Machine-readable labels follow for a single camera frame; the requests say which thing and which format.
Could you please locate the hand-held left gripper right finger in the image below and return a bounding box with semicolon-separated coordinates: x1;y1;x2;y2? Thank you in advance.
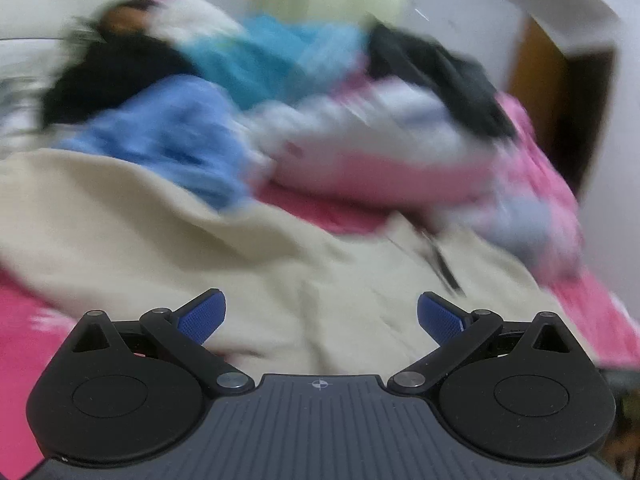
387;291;576;397

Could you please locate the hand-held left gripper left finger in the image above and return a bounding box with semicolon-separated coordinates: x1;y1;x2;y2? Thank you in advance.
65;288;254;397

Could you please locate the beige zip hoodie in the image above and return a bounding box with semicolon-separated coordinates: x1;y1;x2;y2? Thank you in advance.
0;152;597;387

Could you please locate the pink floral blanket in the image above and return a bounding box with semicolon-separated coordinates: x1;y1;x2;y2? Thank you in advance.
0;180;640;480

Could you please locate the pink white teal printed duvet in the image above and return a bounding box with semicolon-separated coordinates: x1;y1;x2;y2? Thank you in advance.
180;12;587;282

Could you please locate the light blue garment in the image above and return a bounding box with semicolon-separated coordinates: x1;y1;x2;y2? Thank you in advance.
55;75;257;212

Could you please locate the dark grey garment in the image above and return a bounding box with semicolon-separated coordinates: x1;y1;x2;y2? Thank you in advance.
367;22;519;142

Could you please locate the brown wooden door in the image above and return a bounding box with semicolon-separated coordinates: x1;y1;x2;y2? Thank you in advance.
510;15;617;202

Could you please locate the black garment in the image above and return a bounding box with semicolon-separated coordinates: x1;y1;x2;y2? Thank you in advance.
42;35;202;129

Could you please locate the pink white padded headboard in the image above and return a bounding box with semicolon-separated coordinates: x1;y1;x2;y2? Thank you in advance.
0;0;192;127

